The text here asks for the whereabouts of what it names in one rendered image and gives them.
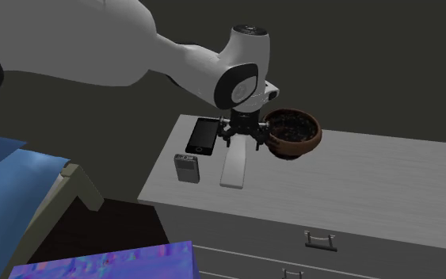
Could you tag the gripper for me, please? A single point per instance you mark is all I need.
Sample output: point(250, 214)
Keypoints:
point(245, 121)

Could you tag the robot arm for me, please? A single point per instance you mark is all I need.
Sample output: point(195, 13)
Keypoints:
point(91, 42)

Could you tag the white remote control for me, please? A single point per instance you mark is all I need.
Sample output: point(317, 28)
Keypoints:
point(234, 168)

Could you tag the black smartphone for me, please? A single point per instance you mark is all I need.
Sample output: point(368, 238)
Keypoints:
point(203, 136)

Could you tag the brown bowl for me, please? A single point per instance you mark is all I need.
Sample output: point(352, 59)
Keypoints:
point(296, 133)

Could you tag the small grey music player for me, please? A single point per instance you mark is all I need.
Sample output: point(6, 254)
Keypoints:
point(187, 169)

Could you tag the grey chest of drawers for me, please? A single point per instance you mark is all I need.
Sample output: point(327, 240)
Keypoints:
point(361, 185)

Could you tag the bed with blue cover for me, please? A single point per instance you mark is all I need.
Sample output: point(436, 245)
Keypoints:
point(2, 193)

